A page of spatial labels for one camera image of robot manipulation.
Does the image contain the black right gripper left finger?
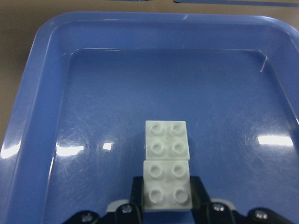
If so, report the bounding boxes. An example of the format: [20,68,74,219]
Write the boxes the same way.
[64,176,144,224]

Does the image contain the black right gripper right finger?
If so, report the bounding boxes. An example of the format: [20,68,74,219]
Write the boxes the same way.
[190,176,292,224]

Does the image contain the white block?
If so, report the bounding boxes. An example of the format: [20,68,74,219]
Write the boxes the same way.
[145,120,190,161]
[143,160,192,212]

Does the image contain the blue plastic tray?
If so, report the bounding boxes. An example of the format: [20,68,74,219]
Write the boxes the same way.
[0,12,299,224]

